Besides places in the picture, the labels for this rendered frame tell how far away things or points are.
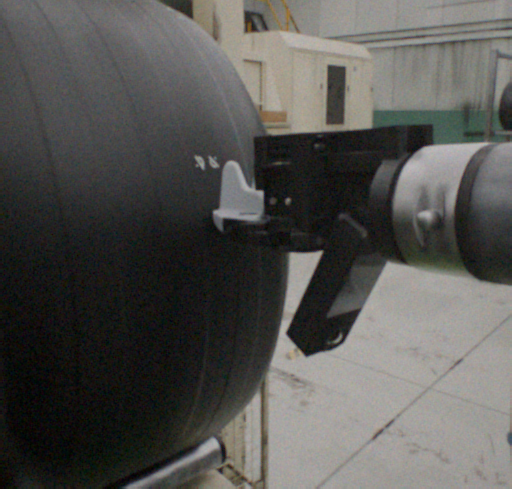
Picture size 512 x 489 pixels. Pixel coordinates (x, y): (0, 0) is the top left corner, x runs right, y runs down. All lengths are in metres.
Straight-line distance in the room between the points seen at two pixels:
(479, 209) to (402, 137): 0.07
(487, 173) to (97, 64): 0.34
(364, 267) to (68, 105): 0.26
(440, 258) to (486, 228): 0.04
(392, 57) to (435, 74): 1.07
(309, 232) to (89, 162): 0.18
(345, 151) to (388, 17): 12.56
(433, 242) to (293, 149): 0.11
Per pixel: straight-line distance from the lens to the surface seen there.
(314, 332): 0.39
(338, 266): 0.36
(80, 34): 0.53
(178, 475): 0.75
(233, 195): 0.44
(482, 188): 0.29
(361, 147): 0.37
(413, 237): 0.31
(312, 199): 0.36
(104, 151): 0.46
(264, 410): 1.55
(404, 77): 12.59
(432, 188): 0.30
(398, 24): 12.79
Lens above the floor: 1.35
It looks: 12 degrees down
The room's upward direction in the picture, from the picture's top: straight up
